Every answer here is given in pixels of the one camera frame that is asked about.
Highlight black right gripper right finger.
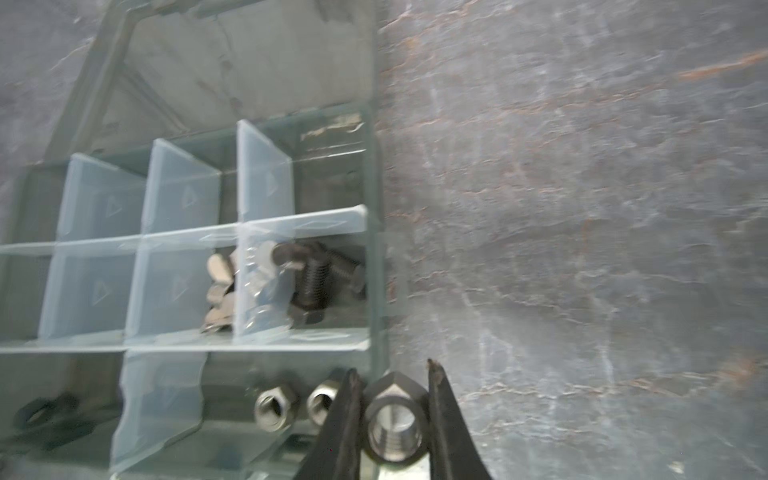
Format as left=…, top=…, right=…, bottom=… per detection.
left=427, top=359, right=491, bottom=480

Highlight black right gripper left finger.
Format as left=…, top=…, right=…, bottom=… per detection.
left=294, top=369, right=364, bottom=480

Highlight silver hex nut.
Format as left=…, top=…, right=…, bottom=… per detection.
left=362, top=371, right=429, bottom=467

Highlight silver wing nut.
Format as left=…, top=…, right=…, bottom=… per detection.
left=206, top=253, right=235, bottom=306
left=201, top=292, right=236, bottom=333

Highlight silver hex nut boxed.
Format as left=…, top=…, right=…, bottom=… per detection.
left=306, top=379, right=341, bottom=427
left=254, top=383, right=299, bottom=432

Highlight black bolts in box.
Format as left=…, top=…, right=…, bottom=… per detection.
left=270, top=241, right=367, bottom=329

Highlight green compartment organizer box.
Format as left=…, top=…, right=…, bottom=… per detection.
left=1, top=1, right=393, bottom=479

